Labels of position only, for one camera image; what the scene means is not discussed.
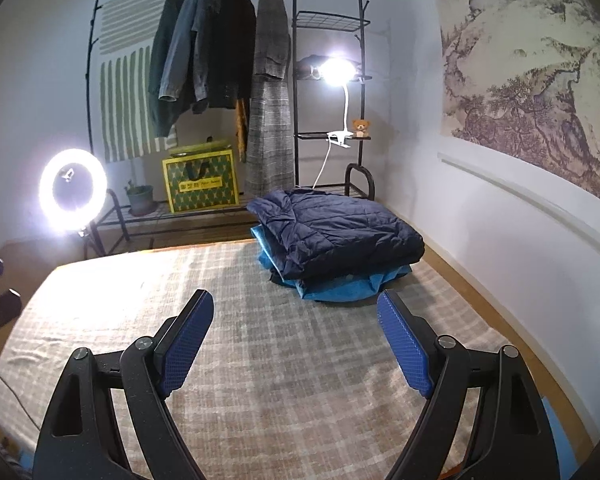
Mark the blue mat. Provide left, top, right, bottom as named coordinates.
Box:
left=542, top=397, right=583, bottom=466

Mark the green yellow patterned box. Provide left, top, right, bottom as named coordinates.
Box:
left=161, top=140, right=241, bottom=213

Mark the green striped wall hanging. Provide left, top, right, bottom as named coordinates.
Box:
left=97, top=0, right=181, bottom=163

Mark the white clip lamp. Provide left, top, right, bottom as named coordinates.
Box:
left=312, top=57, right=361, bottom=191

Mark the grey plaid long coat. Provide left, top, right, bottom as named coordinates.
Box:
left=244, top=0, right=296, bottom=196

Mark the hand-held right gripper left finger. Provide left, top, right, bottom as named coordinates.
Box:
left=32, top=288, right=216, bottom=480

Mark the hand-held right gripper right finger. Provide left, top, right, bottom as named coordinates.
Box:
left=376, top=289, right=557, bottom=480

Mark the bright blue garment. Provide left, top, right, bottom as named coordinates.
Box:
left=250, top=225, right=413, bottom=306

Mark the blue denim jacket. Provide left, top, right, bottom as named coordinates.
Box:
left=159, top=0, right=223, bottom=103

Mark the beige plaid blanket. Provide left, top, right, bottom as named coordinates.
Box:
left=0, top=242, right=493, bottom=478

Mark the landscape wall mural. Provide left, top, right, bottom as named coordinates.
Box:
left=435, top=0, right=600, bottom=206

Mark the ring light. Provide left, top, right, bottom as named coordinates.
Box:
left=39, top=147, right=110, bottom=261

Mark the black metal clothes rack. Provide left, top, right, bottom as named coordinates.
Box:
left=82, top=0, right=376, bottom=261

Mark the navy puffer jacket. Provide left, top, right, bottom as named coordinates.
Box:
left=246, top=187, right=426, bottom=281

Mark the yellow scarf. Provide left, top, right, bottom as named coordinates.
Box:
left=235, top=99, right=251, bottom=163

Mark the dark green jacket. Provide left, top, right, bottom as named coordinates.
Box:
left=147, top=0, right=188, bottom=138

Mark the small potted plant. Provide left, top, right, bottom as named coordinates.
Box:
left=124, top=160, right=155, bottom=216

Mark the black jacket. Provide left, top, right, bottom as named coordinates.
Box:
left=192, top=0, right=257, bottom=113

